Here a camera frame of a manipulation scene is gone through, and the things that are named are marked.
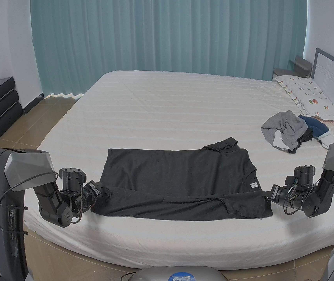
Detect bed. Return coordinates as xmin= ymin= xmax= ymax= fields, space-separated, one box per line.
xmin=24 ymin=48 xmax=334 ymax=270

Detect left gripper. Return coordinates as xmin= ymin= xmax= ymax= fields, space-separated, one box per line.
xmin=78 ymin=180 xmax=103 ymax=213

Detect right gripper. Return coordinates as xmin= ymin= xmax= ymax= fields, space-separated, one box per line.
xmin=270 ymin=184 xmax=299 ymax=209

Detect black T-shirt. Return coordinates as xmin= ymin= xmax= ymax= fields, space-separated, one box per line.
xmin=90 ymin=137 xmax=274 ymax=220

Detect grey bedside table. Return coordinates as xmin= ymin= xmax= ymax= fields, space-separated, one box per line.
xmin=272 ymin=55 xmax=313 ymax=78

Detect pile of clothes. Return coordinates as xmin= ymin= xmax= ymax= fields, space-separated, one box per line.
xmin=261 ymin=110 xmax=334 ymax=154

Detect blue-green curtain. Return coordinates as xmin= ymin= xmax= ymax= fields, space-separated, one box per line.
xmin=31 ymin=0 xmax=307 ymax=96

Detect white printed pillow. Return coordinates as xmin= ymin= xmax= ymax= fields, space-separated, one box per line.
xmin=274 ymin=75 xmax=334 ymax=123

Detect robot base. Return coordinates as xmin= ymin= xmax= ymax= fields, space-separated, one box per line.
xmin=127 ymin=268 xmax=223 ymax=281

